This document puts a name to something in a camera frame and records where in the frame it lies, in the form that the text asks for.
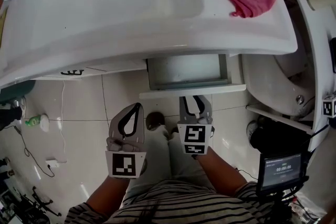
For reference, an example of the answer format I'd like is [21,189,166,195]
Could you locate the white ceramic basin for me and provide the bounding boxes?
[240,54,317,116]

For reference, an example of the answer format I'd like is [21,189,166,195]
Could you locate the white ceramic sink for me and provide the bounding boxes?
[0,0,299,88]

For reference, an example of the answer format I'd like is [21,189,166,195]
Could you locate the dark timer screen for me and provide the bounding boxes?
[256,152,310,194]

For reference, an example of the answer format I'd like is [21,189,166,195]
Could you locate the striped shirt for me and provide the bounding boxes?
[64,180,291,224]

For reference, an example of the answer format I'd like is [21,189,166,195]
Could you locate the light grey trousers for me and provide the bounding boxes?
[125,124,216,201]

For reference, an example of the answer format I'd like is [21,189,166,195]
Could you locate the person's right forearm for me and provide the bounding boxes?
[196,148,248,199]

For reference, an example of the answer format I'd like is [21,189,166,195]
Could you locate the white drawer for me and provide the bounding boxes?
[139,54,247,100]

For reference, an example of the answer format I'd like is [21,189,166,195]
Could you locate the black cable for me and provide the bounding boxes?
[10,124,56,178]

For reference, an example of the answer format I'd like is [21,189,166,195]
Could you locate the green and white bottle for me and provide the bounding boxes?
[25,113,50,132]

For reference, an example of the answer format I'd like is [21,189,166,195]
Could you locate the person's left forearm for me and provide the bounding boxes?
[86,175,132,218]

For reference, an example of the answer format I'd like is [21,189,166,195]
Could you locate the black-white patterned block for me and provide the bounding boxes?
[322,95,336,118]

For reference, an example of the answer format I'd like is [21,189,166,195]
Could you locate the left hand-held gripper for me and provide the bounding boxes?
[104,102,148,179]

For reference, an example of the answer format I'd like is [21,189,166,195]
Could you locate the white vanity cabinet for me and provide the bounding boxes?
[33,58,148,81]

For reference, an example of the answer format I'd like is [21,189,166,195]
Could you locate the black bag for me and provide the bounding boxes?
[249,114,313,157]

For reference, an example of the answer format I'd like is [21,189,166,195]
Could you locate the teal tub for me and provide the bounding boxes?
[0,79,36,102]

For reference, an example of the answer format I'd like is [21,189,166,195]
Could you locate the white power strip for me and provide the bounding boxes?
[45,158,60,169]

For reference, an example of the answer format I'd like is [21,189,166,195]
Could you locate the dark shoe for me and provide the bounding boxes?
[145,112,166,131]

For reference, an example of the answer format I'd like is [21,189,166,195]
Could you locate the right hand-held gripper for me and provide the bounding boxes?
[176,95,215,160]

